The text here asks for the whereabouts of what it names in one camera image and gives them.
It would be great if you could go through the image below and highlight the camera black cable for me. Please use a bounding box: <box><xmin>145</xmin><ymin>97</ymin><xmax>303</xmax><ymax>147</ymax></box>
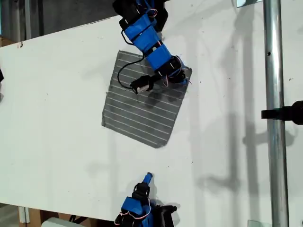
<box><xmin>117</xmin><ymin>30</ymin><xmax>146</xmax><ymax>89</ymax></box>

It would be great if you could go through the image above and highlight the white table leg bracket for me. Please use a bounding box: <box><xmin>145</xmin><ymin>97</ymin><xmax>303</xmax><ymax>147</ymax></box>
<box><xmin>18</xmin><ymin>206</ymin><xmax>30</xmax><ymax>224</ymax></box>

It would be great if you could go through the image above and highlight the cardboard box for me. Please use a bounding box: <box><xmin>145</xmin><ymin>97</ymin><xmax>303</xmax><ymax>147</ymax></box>
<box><xmin>27</xmin><ymin>208</ymin><xmax>71</xmax><ymax>227</ymax></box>

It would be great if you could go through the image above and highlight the white box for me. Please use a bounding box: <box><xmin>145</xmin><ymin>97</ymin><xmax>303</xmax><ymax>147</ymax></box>
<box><xmin>40</xmin><ymin>217</ymin><xmax>80</xmax><ymax>227</ymax></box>

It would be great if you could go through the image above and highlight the metal bracket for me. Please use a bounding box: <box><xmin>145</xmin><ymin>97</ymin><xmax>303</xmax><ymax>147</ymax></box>
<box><xmin>236</xmin><ymin>0</ymin><xmax>263</xmax><ymax>9</ymax></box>

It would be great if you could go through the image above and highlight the grey striped towel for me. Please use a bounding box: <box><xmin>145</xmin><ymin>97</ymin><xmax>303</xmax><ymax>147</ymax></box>
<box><xmin>101</xmin><ymin>49</ymin><xmax>193</xmax><ymax>149</ymax></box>

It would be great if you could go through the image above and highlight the black post clamp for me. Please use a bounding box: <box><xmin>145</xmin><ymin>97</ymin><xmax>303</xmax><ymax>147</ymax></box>
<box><xmin>261</xmin><ymin>100</ymin><xmax>303</xmax><ymax>126</ymax></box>

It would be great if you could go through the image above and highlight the steel post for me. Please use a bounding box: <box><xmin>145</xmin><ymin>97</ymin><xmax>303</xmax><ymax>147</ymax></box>
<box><xmin>262</xmin><ymin>0</ymin><xmax>291</xmax><ymax>227</ymax></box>

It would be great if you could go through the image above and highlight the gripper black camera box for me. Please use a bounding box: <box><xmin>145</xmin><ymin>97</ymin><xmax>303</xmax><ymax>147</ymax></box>
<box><xmin>130</xmin><ymin>75</ymin><xmax>154</xmax><ymax>95</ymax></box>
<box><xmin>160</xmin><ymin>205</ymin><xmax>178</xmax><ymax>227</ymax></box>

